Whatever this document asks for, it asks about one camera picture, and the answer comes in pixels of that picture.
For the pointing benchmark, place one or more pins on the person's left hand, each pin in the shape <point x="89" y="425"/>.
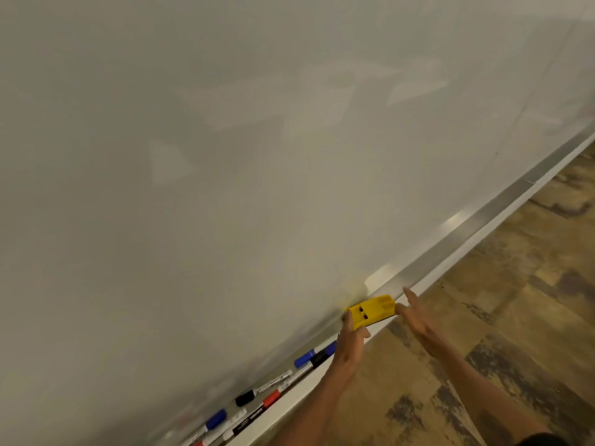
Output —
<point x="348" y="346"/>

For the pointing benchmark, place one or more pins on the person's right hand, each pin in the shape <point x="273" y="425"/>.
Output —
<point x="420" y="322"/>

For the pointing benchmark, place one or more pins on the person's right thumb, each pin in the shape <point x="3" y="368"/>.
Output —
<point x="401" y="310"/>

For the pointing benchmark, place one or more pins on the person's left thumb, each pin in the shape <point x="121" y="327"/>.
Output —
<point x="348" y="320"/>

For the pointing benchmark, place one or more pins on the yellow whiteboard eraser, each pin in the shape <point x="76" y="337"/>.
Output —
<point x="372" y="310"/>

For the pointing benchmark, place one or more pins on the person's left forearm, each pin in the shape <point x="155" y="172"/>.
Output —
<point x="316" y="404"/>

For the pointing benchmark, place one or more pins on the person's right forearm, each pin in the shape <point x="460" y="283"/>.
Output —
<point x="483" y="392"/>

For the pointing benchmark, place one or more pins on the row of whiteboard markers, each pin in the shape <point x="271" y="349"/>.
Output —
<point x="279" y="380"/>

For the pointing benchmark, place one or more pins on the aluminium whiteboard marker tray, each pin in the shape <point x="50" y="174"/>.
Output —
<point x="469" y="226"/>

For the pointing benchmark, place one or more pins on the large white whiteboard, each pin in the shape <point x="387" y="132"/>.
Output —
<point x="223" y="171"/>

